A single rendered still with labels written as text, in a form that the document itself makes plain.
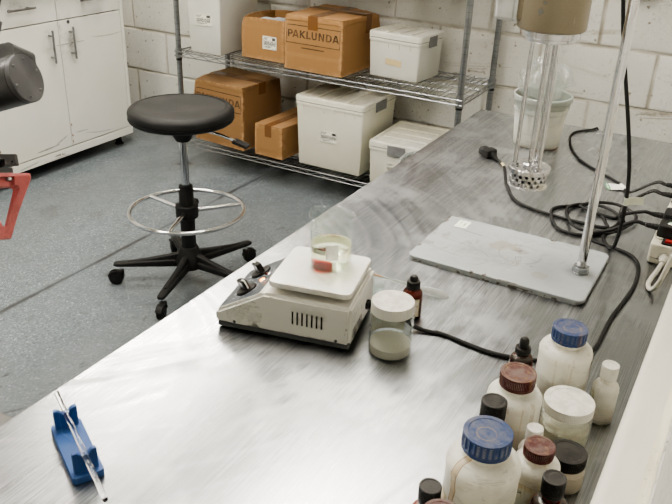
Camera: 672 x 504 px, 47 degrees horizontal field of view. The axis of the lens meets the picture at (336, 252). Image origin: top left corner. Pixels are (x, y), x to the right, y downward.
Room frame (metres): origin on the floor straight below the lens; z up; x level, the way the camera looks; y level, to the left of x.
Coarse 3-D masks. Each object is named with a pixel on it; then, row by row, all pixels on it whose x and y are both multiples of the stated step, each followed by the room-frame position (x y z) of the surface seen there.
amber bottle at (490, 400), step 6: (486, 396) 0.65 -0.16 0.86; (492, 396) 0.65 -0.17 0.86; (498, 396) 0.65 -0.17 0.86; (486, 402) 0.64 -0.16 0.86; (492, 402) 0.64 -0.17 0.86; (498, 402) 0.64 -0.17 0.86; (504, 402) 0.64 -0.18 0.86; (480, 408) 0.64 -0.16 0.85; (486, 408) 0.63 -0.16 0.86; (492, 408) 0.63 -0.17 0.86; (498, 408) 0.63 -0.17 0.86; (504, 408) 0.63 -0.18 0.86; (480, 414) 0.64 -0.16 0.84; (486, 414) 0.63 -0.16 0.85; (492, 414) 0.63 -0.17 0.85; (498, 414) 0.63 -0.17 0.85; (504, 414) 0.63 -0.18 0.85; (504, 420) 0.63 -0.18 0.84
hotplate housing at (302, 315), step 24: (264, 288) 0.93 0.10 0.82; (360, 288) 0.94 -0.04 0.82; (216, 312) 0.94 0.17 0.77; (240, 312) 0.92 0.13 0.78; (264, 312) 0.91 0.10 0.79; (288, 312) 0.90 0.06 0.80; (312, 312) 0.89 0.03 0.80; (336, 312) 0.88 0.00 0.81; (360, 312) 0.93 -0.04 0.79; (288, 336) 0.90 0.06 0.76; (312, 336) 0.89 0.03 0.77; (336, 336) 0.88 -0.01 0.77
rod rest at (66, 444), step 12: (72, 408) 0.69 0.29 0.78; (60, 420) 0.69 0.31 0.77; (72, 420) 0.69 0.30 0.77; (60, 432) 0.68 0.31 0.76; (84, 432) 0.68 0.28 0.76; (60, 444) 0.66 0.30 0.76; (72, 444) 0.66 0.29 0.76; (84, 444) 0.66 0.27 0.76; (72, 456) 0.62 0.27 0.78; (96, 456) 0.63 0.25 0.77; (72, 468) 0.62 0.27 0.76; (84, 468) 0.62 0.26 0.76; (96, 468) 0.63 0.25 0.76; (72, 480) 0.61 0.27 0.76; (84, 480) 0.61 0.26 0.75
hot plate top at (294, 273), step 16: (288, 256) 0.99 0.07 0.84; (304, 256) 0.99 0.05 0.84; (352, 256) 1.00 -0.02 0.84; (288, 272) 0.94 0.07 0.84; (304, 272) 0.94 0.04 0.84; (352, 272) 0.95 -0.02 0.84; (288, 288) 0.91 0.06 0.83; (304, 288) 0.90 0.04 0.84; (320, 288) 0.90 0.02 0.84; (336, 288) 0.90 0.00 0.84; (352, 288) 0.90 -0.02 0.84
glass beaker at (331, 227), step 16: (320, 208) 0.99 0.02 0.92; (336, 208) 0.99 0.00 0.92; (320, 224) 0.94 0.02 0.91; (336, 224) 0.93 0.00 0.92; (352, 224) 0.96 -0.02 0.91; (320, 240) 0.94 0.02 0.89; (336, 240) 0.94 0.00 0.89; (352, 240) 0.96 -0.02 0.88; (320, 256) 0.94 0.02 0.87; (336, 256) 0.94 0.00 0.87; (320, 272) 0.94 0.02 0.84; (336, 272) 0.94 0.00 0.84
